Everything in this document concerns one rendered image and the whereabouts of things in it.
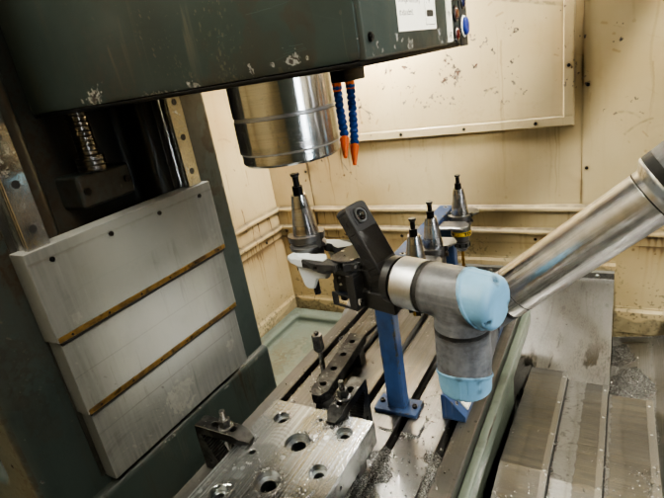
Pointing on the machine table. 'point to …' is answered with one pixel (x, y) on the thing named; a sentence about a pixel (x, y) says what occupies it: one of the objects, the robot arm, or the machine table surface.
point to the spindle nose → (285, 121)
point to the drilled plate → (363, 433)
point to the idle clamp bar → (352, 353)
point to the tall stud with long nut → (318, 348)
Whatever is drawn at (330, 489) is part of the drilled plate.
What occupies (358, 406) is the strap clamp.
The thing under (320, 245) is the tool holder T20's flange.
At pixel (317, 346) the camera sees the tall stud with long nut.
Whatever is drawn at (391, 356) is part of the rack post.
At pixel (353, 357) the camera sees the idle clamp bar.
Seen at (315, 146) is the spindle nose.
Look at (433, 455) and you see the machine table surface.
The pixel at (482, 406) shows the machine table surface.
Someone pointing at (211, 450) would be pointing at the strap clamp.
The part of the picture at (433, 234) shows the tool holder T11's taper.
